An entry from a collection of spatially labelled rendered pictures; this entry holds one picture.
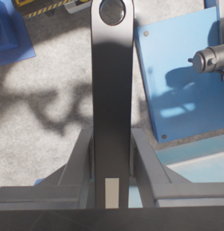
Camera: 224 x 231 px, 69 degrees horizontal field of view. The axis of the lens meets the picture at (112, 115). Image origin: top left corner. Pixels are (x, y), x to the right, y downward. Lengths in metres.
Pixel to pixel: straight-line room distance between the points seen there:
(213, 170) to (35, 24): 1.30
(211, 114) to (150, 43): 0.68
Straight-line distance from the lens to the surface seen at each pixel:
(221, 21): 1.34
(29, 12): 1.04
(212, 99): 1.38
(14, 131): 1.54
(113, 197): 0.17
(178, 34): 1.24
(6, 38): 1.27
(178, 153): 0.27
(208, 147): 0.28
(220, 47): 0.89
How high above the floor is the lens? 1.25
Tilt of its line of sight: 74 degrees down
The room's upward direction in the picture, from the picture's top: 174 degrees clockwise
